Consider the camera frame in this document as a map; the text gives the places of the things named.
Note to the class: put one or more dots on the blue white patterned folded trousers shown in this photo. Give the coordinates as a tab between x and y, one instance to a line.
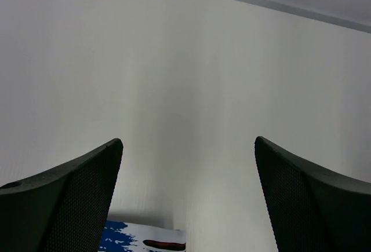
123	236

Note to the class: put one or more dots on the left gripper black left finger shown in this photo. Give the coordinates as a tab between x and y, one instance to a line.
64	208

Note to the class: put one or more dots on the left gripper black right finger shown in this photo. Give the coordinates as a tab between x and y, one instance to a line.
312	208

